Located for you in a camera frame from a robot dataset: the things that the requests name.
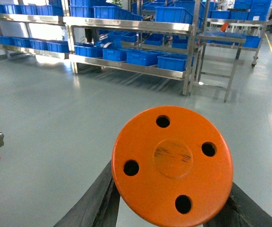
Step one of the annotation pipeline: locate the blue bin upper shelf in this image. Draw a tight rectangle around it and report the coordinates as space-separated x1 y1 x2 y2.
155 6 193 24

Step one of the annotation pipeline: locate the small stainless steel table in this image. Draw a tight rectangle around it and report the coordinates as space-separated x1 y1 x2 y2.
187 31 246 102

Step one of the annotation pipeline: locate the blue bin lower middle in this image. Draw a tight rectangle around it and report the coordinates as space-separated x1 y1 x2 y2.
126 50 168 66

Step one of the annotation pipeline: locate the orange cylindrical cap 4680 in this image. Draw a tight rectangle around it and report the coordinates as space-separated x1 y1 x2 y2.
111 106 233 227

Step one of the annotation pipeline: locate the blue bin lower left-middle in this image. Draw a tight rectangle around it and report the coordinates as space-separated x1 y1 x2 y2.
102 48 133 61

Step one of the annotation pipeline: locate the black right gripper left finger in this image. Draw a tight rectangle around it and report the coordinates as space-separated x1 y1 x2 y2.
55 162 120 227

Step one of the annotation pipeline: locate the blue bin lower right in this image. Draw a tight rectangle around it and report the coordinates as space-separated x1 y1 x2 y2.
157 53 188 72

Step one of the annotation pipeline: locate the stainless steel left rack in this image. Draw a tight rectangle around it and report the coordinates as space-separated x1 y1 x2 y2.
0 0 71 60

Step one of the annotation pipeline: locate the stainless steel shelf rack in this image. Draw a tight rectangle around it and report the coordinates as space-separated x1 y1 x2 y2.
63 0 201 96

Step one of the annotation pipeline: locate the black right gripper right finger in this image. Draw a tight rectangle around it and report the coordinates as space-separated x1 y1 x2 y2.
203 183 272 227

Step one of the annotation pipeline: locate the blue bin lower far-left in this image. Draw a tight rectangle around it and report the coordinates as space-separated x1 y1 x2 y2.
75 44 103 58

